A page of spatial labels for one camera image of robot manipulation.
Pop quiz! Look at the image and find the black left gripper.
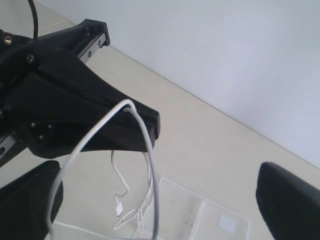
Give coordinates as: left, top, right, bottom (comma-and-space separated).
0, 19, 160, 165

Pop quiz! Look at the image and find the white wired earphones cable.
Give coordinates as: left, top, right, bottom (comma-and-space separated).
47, 99, 161, 240

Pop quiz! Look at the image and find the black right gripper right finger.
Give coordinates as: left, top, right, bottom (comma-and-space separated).
255, 162, 320, 240

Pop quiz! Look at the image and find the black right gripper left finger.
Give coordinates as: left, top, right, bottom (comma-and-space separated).
0, 160, 61, 240

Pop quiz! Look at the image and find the clear plastic hinged case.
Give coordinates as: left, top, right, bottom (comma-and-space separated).
54, 177, 252, 240

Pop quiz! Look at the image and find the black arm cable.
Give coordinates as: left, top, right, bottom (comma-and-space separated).
27, 0, 40, 41

